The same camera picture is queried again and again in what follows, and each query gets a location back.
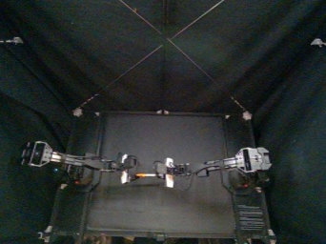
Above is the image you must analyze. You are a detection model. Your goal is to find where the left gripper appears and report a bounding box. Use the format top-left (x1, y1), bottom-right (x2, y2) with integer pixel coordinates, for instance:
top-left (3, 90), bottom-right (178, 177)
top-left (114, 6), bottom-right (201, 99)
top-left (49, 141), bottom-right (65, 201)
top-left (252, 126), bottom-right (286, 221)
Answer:
top-left (115, 152), bottom-right (141, 185)

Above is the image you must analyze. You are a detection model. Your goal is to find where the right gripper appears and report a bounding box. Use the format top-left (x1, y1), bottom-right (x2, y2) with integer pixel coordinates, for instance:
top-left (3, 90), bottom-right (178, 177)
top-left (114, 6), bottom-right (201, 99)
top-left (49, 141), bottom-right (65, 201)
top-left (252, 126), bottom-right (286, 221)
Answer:
top-left (153, 156), bottom-right (192, 189)

